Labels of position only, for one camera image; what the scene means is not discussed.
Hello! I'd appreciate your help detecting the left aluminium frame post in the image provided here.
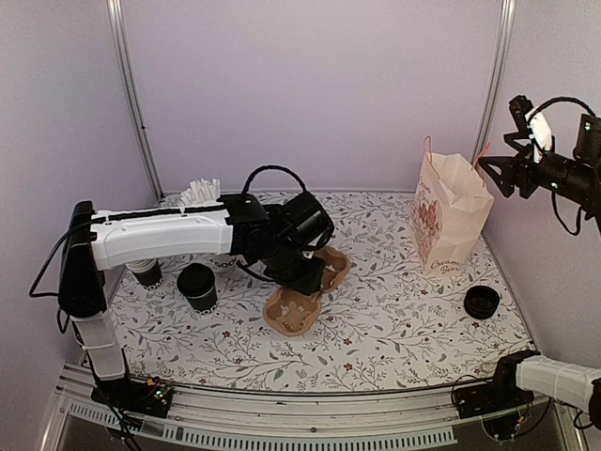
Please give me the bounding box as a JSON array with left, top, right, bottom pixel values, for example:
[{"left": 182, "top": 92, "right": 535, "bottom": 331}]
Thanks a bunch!
[{"left": 106, "top": 0, "right": 165, "bottom": 201}]

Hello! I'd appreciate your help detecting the stack of black lids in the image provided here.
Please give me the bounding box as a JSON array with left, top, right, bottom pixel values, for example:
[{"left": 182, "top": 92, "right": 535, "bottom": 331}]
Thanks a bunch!
[{"left": 464, "top": 286, "right": 501, "bottom": 320}]

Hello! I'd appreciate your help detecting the white cup holding straws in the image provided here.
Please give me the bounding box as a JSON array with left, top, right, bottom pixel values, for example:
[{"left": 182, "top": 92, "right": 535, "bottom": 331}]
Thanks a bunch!
[{"left": 208, "top": 255, "right": 238, "bottom": 271}]

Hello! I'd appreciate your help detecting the brown cardboard cup carrier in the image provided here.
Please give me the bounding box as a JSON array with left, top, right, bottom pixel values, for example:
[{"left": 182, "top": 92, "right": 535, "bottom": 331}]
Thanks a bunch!
[{"left": 263, "top": 246, "right": 351, "bottom": 337}]

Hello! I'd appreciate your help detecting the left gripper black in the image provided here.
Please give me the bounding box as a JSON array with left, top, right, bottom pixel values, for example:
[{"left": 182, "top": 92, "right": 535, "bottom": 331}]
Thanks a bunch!
[{"left": 263, "top": 241, "right": 327, "bottom": 298}]

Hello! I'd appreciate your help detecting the right aluminium frame post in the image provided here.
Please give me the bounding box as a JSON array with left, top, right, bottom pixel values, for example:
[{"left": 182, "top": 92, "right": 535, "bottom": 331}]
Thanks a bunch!
[{"left": 471, "top": 0, "right": 516, "bottom": 163}]

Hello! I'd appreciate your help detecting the black plastic cup lid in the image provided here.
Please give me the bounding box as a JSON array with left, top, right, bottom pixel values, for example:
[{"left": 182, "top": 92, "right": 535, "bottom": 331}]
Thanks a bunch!
[{"left": 177, "top": 263, "right": 215, "bottom": 298}]

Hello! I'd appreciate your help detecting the stack of paper cups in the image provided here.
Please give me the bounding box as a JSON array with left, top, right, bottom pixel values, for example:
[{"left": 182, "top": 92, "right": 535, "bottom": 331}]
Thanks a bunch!
[{"left": 125, "top": 258, "right": 163, "bottom": 290}]

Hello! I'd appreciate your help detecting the aluminium frame post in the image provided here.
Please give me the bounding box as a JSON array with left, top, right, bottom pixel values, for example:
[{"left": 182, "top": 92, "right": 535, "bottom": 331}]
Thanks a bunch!
[
  {"left": 471, "top": 0, "right": 516, "bottom": 163},
  {"left": 106, "top": 0, "right": 165, "bottom": 201}
]

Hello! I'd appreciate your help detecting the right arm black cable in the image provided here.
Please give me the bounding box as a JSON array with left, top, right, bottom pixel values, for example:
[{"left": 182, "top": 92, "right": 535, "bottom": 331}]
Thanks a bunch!
[{"left": 525, "top": 96, "right": 600, "bottom": 236}]

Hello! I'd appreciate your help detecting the front aluminium rail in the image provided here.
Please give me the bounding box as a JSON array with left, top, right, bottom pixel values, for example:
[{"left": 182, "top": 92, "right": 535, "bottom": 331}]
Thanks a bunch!
[{"left": 40, "top": 365, "right": 593, "bottom": 450}]

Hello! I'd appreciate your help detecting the bundle of wrapped straws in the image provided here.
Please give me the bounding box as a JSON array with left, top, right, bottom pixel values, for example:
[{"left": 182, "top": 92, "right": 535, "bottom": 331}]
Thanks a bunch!
[{"left": 179, "top": 179, "right": 221, "bottom": 207}]

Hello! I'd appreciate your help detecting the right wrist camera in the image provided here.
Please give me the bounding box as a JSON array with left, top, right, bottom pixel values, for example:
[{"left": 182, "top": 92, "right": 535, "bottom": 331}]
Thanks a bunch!
[{"left": 503, "top": 95, "right": 554, "bottom": 163}]

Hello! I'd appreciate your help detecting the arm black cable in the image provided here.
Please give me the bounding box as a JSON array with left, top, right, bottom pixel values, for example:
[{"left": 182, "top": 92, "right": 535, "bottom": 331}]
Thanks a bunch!
[
  {"left": 239, "top": 163, "right": 311, "bottom": 198},
  {"left": 525, "top": 96, "right": 600, "bottom": 236}
]

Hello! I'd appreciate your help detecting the floral table mat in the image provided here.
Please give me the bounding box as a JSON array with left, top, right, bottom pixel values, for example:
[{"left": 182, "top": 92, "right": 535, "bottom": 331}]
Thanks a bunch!
[{"left": 110, "top": 193, "right": 533, "bottom": 393}]

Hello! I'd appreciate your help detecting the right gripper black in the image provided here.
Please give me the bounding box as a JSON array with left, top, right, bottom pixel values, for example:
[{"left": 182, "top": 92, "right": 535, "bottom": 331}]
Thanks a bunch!
[{"left": 478, "top": 132, "right": 597, "bottom": 203}]

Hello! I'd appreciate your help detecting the paper takeout bag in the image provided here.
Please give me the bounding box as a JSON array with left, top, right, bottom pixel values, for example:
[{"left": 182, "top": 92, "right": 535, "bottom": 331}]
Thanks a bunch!
[{"left": 409, "top": 136, "right": 494, "bottom": 277}]

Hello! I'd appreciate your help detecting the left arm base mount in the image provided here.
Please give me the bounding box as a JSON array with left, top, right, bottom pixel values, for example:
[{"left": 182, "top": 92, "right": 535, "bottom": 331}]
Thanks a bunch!
[{"left": 91, "top": 377, "right": 174, "bottom": 418}]

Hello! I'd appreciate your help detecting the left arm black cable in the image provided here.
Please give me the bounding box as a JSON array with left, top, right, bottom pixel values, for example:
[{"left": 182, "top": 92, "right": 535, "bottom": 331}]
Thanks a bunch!
[{"left": 239, "top": 163, "right": 311, "bottom": 198}]

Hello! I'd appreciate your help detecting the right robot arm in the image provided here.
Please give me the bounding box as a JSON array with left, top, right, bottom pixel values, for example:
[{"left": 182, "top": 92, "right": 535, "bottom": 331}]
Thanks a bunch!
[{"left": 485, "top": 193, "right": 600, "bottom": 427}]

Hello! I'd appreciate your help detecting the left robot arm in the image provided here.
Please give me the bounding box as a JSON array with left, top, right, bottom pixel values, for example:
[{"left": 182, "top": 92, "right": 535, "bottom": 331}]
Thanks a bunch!
[{"left": 57, "top": 191, "right": 334, "bottom": 408}]

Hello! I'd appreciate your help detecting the black white paper cup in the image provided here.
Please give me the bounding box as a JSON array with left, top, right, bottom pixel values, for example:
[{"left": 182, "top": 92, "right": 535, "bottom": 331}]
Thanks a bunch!
[{"left": 185, "top": 287, "right": 218, "bottom": 315}]

